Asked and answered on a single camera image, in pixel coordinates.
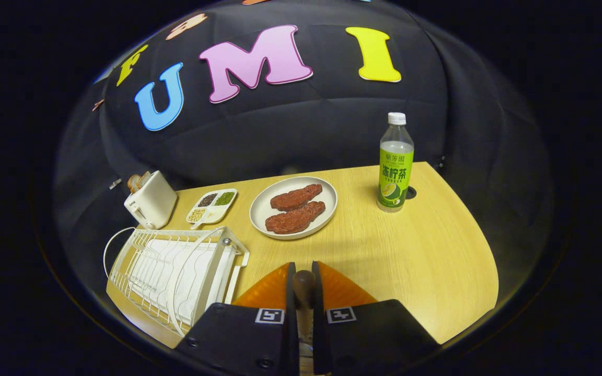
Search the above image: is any wooden spoon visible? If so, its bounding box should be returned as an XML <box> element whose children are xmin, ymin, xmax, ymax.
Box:
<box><xmin>293</xmin><ymin>270</ymin><xmax>316</xmax><ymax>374</ymax></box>

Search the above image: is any white wire dish rack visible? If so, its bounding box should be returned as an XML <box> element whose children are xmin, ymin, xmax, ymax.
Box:
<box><xmin>103</xmin><ymin>226</ymin><xmax>250</xmax><ymax>337</ymax></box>

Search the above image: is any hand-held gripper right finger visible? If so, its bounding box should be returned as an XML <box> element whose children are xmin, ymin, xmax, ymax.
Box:
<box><xmin>311</xmin><ymin>261</ymin><xmax>440</xmax><ymax>376</ymax></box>

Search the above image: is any beige plate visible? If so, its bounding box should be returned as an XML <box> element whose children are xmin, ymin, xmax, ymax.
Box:
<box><xmin>249</xmin><ymin>177</ymin><xmax>338</xmax><ymax>240</ymax></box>

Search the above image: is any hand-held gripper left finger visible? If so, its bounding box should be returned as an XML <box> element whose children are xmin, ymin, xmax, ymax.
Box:
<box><xmin>173</xmin><ymin>262</ymin><xmax>299</xmax><ymax>376</ymax></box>

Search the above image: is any green label drink bottle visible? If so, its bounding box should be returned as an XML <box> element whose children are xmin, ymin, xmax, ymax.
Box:
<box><xmin>377</xmin><ymin>112</ymin><xmax>415</xmax><ymax>213</ymax></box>

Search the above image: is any black backdrop cloth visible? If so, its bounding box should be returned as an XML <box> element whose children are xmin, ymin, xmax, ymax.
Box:
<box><xmin>53</xmin><ymin>0</ymin><xmax>552</xmax><ymax>293</ymax></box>

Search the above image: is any red meat steak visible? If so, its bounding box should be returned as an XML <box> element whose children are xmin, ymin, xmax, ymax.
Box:
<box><xmin>270</xmin><ymin>184</ymin><xmax>323</xmax><ymax>212</ymax></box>
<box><xmin>265</xmin><ymin>201</ymin><xmax>326</xmax><ymax>234</ymax></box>

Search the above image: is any white drip tray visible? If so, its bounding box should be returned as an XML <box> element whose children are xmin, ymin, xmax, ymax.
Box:
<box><xmin>129</xmin><ymin>239</ymin><xmax>236</xmax><ymax>327</ymax></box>

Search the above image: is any white toaster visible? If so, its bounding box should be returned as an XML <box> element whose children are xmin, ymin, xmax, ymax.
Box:
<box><xmin>124</xmin><ymin>170</ymin><xmax>178</xmax><ymax>230</ymax></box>

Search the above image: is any white divided grain dish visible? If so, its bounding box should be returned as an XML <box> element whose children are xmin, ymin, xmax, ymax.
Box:
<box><xmin>186</xmin><ymin>189</ymin><xmax>238</xmax><ymax>229</ymax></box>

